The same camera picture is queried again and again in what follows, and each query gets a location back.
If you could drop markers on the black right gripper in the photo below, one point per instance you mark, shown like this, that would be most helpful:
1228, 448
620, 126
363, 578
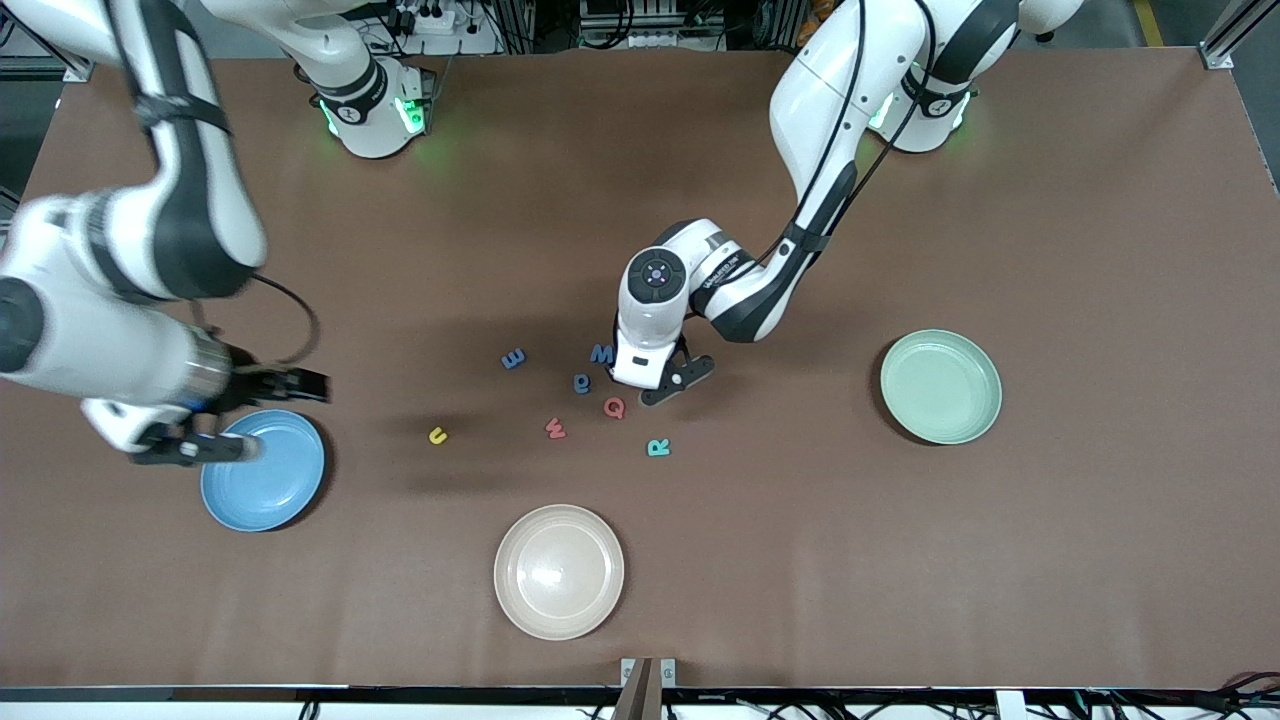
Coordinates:
252, 385

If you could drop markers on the blue foam letter E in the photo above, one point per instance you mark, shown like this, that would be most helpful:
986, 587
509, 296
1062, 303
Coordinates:
513, 358

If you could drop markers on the red foam letter w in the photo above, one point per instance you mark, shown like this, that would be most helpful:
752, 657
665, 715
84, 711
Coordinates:
555, 428

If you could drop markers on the blue foam letter a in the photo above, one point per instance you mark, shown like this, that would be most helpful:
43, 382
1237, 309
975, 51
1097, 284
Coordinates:
583, 384

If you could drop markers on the blue foam letter M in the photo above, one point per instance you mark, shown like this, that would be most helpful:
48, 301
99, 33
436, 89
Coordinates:
601, 353

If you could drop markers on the red foam letter Q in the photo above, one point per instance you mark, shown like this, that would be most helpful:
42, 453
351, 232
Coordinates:
608, 410

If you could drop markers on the teal foam letter R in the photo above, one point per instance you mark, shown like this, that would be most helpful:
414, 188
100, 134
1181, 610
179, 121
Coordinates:
656, 447

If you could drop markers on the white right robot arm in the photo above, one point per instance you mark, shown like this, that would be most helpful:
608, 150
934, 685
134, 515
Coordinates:
100, 330

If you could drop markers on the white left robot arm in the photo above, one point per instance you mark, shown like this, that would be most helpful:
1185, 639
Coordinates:
830, 110

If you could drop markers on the blue round plate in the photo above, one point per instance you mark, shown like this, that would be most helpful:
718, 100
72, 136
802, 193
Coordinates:
270, 485

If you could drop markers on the beige round plate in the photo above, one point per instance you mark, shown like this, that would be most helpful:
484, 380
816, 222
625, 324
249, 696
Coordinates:
559, 572

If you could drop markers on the brown table cover mat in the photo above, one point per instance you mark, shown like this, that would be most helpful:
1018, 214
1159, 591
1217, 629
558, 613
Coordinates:
600, 150

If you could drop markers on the white power strip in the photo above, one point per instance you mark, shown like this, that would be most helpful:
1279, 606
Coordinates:
430, 18

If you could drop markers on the white control box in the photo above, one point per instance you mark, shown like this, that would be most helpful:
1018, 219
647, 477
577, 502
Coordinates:
650, 20

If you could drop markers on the light green round plate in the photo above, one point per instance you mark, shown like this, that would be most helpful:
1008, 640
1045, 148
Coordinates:
940, 387

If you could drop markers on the orange fruit pile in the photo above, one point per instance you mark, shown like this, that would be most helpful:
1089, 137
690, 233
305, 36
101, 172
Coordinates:
815, 8

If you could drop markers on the white table frame rail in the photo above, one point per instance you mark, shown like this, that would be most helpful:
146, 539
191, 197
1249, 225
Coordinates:
150, 712

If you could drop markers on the silver aluminium frame profile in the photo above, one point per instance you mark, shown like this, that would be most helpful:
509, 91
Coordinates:
1230, 35
75, 68

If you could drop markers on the silver table edge bracket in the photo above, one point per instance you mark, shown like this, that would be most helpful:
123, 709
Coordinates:
627, 670

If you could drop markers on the brown camera pole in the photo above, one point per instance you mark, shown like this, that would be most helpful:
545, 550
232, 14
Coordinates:
640, 695

